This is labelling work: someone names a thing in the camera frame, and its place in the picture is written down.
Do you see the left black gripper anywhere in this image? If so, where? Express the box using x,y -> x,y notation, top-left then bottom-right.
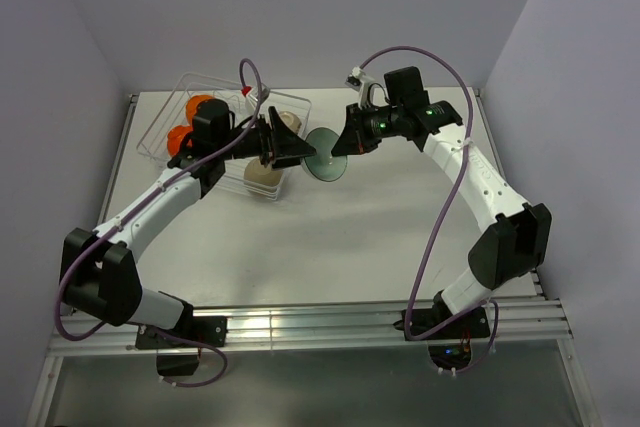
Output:
217,107 -> 316,171

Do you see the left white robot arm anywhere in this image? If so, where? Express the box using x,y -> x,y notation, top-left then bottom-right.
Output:
54,98 -> 316,346

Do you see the light green bowl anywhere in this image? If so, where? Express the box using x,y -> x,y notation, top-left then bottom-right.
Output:
302,127 -> 348,183

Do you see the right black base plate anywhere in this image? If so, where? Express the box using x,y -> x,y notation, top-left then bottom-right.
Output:
410,307 -> 491,340

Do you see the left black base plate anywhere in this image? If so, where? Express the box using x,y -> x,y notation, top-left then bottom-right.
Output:
135,316 -> 228,350

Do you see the clear wire dish rack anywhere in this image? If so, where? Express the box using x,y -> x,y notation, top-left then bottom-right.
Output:
136,72 -> 312,201

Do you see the white orange bowl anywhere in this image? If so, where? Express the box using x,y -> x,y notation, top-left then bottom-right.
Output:
167,125 -> 192,157

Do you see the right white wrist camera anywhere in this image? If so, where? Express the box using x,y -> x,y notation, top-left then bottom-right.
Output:
345,67 -> 380,110

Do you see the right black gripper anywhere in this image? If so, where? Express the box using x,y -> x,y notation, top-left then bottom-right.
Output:
332,100 -> 403,156

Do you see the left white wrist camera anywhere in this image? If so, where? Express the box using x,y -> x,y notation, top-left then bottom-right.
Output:
241,85 -> 271,112

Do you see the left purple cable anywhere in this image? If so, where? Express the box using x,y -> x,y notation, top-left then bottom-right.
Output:
53,57 -> 264,388

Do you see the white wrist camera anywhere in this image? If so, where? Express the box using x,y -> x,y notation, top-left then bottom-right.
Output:
345,67 -> 380,110
241,85 -> 271,112

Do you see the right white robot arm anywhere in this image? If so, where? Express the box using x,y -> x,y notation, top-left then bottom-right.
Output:
332,67 -> 551,337

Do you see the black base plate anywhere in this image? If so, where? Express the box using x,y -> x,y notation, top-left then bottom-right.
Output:
410,307 -> 491,340
135,316 -> 228,350

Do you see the cream bowl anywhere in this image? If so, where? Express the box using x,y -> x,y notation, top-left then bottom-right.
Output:
279,111 -> 302,134
243,159 -> 282,196

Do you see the aluminium mounting rail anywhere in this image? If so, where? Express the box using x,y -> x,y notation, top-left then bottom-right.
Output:
46,297 -> 572,357

